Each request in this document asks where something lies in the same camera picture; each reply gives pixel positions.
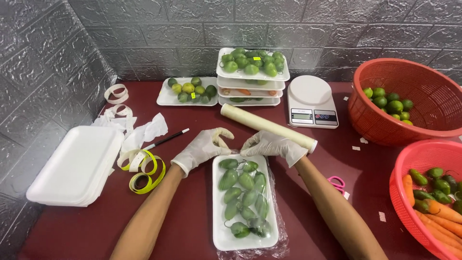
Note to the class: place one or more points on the person's left hand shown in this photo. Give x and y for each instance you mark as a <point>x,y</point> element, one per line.
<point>196,150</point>

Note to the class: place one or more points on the person's right hand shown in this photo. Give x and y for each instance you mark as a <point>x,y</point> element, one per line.
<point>278,146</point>

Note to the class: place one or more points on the clear plastic cling film sheet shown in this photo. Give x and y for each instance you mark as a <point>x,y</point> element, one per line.
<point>279,231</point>

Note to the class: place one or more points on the cling film roll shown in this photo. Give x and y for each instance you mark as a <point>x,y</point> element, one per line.
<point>265,124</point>

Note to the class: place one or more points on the black pen with white cap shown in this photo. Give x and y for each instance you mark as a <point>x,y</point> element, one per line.
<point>166,139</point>

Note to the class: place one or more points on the crumpled white paper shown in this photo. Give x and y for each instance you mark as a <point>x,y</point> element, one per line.
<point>148,131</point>

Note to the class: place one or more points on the yellow label tape roll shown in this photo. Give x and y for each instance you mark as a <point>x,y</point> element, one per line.
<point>149,177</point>

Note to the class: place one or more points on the white digital kitchen scale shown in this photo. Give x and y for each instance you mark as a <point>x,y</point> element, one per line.
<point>310,97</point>

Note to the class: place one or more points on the group of green peppers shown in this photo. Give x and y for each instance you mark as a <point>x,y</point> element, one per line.
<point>245,196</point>

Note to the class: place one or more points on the wrapped foam tray of limes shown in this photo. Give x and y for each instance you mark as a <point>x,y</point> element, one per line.
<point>187,90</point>

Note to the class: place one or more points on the wrapped foam tray of carrots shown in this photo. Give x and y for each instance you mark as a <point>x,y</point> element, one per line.
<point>249,92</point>

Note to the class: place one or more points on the pink scissors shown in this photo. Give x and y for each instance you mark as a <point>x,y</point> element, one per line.
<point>336,183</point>

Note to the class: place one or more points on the tangled white backing strip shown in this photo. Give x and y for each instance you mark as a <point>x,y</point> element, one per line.
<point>119,117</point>

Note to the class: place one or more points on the white foam tray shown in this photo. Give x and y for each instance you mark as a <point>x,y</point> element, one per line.
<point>220,231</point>

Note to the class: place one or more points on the wrapped foam tray of peppers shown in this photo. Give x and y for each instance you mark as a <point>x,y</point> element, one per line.
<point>251,65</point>

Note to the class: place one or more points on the white label backing strip loop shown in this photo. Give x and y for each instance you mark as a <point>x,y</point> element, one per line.
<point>116,94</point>

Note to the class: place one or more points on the stack of empty foam trays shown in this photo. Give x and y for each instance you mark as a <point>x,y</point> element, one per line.
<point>75,166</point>

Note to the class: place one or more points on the pile of green limes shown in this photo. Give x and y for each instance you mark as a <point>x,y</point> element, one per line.
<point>393,105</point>

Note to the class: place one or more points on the pink plastic basket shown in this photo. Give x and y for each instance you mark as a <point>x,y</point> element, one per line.
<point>404,216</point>

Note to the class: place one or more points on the pile of dark green peppers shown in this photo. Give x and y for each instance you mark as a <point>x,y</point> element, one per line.
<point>438,186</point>

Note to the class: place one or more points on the orange plastic basket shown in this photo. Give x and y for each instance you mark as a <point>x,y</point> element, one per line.
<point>433,83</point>

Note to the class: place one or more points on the pile of orange carrots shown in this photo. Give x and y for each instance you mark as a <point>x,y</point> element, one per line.
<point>442,220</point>

